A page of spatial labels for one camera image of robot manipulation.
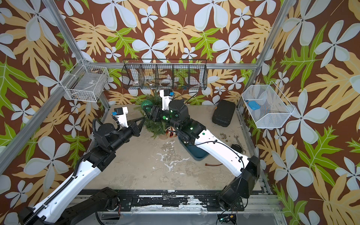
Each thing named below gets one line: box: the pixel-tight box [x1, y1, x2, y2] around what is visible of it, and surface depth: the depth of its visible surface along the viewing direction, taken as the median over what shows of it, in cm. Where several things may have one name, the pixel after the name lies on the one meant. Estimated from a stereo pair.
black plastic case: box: [211, 99, 236, 128], surface depth 110 cm
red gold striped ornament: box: [165, 126, 178, 138], surface depth 74 cm
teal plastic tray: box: [178, 136, 210, 161], surface depth 90 cm
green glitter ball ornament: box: [140, 99, 154, 113], surface depth 63 cm
